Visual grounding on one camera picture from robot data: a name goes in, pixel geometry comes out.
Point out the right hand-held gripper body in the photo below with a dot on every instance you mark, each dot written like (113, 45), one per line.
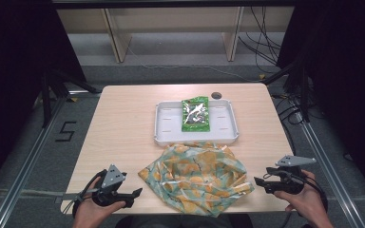
(288, 180)

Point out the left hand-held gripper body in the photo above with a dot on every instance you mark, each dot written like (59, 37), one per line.
(109, 186)

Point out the yellow green patterned cloth bag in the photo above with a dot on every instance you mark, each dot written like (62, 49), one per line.
(199, 179)

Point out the white plastic tray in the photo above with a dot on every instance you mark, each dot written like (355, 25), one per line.
(168, 123)

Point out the green snack packet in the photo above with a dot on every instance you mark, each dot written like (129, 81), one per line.
(195, 114)

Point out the person's right hand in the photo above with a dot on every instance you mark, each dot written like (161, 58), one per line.
(307, 202)

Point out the person's left hand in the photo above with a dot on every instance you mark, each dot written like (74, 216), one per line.
(93, 215)

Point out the black metal stand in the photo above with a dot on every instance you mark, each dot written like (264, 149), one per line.
(302, 91)
(49, 95)

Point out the yellow tape piece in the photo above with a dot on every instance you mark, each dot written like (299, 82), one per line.
(73, 99)
(262, 76)

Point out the dark curtain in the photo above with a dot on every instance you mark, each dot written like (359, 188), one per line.
(348, 79)
(9, 79)

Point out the light wooden shelf unit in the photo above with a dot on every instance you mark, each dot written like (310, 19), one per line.
(174, 19)

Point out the aluminium floor rail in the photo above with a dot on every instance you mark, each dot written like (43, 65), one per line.
(329, 171)
(25, 167)

